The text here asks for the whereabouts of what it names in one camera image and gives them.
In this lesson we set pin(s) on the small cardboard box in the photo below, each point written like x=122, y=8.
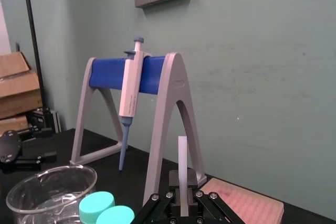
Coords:
x=13, y=124

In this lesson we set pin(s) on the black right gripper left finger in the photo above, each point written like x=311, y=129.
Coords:
x=175, y=178

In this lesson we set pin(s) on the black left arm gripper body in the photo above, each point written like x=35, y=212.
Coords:
x=9, y=146

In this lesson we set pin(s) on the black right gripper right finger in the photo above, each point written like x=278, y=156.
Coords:
x=192, y=179

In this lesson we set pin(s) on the black equipment case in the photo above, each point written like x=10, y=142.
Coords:
x=48, y=119

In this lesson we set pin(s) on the clear glass beaker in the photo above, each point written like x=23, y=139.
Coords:
x=50, y=195

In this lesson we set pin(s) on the black stand pole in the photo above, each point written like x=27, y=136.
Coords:
x=32, y=37

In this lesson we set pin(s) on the white stirring rod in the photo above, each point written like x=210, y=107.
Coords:
x=183, y=155

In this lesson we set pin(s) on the pink pipette tip box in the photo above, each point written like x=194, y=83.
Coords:
x=241, y=199

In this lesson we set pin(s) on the white blue pipette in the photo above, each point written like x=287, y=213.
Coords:
x=129, y=90

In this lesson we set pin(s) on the large open cardboard box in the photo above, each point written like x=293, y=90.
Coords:
x=18, y=90

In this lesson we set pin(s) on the grey pipette stand blue bar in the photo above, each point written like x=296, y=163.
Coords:
x=170, y=90

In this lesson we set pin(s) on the teal screw cap bottle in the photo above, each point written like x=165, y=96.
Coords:
x=95, y=204
x=115, y=216

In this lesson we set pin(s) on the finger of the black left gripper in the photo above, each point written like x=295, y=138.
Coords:
x=31, y=162
x=39, y=132

